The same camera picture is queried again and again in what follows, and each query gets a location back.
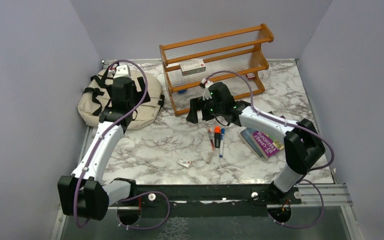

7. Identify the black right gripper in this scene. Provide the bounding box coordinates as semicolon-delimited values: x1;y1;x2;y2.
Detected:
187;95;224;124

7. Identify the beige canvas backpack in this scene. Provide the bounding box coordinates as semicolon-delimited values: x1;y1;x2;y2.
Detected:
77;69;165;130

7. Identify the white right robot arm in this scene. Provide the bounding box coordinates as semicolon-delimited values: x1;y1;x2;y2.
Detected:
186;81;326;204

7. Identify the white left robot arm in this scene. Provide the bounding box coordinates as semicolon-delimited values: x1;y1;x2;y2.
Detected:
57;76;151;221

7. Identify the small blue object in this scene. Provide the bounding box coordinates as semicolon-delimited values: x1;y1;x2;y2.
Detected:
177;89;188;95

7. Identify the red pen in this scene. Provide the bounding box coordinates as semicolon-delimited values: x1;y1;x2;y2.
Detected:
207;128;216;151

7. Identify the orange highlighter marker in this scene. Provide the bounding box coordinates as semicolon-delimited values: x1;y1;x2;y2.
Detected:
214;126;222;149

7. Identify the white and grey box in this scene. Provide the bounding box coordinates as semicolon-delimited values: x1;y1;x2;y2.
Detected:
179;58;206;76

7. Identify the blue whiteboard marker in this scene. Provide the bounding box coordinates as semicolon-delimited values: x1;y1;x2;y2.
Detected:
219;128;225;158

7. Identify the blue-grey book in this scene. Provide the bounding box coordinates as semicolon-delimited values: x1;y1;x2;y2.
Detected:
239;128;266;158

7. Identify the orange wooden shelf rack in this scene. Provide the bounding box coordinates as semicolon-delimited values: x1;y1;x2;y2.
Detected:
159;23;275;116

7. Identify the small red box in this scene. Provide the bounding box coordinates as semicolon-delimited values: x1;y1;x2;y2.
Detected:
246;72;256;80

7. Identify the small white eraser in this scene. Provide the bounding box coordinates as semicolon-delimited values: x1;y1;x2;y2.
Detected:
177;158;192;168

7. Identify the purple storey treehouse book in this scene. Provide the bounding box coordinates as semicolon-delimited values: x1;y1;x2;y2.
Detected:
251;131;284;159

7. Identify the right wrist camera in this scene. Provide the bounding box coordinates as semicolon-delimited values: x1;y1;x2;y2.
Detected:
199;78;214;101

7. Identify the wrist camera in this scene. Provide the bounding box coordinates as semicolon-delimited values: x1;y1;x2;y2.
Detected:
113;64;131;79
199;78;214;101

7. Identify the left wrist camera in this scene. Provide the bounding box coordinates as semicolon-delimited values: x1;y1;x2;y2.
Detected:
113;64;131;79

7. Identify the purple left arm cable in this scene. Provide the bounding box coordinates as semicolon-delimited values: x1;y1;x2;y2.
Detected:
73;59;171;231

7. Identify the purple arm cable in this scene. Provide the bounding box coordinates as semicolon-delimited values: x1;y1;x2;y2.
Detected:
203;70;335;230
73;59;171;231

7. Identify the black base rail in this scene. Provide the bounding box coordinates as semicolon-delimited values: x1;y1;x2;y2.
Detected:
112;184;302;219

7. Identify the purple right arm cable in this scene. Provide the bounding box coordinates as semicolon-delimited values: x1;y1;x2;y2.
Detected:
203;70;335;230

